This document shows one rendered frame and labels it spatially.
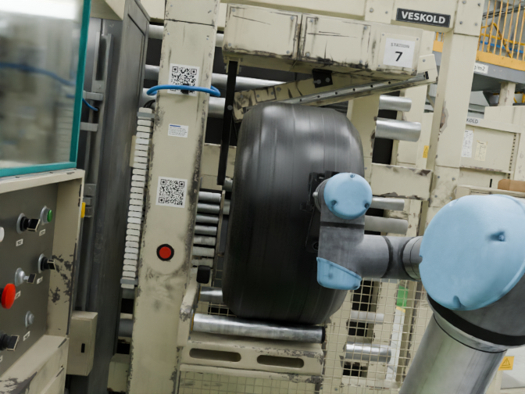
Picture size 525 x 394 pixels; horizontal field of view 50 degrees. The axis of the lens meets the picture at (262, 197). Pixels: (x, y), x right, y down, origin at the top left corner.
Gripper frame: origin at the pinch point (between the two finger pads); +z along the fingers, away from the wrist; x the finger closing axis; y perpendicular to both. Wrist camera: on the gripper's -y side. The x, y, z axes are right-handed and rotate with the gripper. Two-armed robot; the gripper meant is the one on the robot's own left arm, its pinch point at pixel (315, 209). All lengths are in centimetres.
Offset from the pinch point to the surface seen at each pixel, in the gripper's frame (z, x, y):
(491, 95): 856, -429, 266
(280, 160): 3.4, 8.9, 10.5
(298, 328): 19.1, -1.8, -30.1
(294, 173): 2.5, 5.2, 7.8
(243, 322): 19.2, 12.3, -29.9
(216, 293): 47, 20, -27
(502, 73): 713, -379, 263
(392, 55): 42, -25, 51
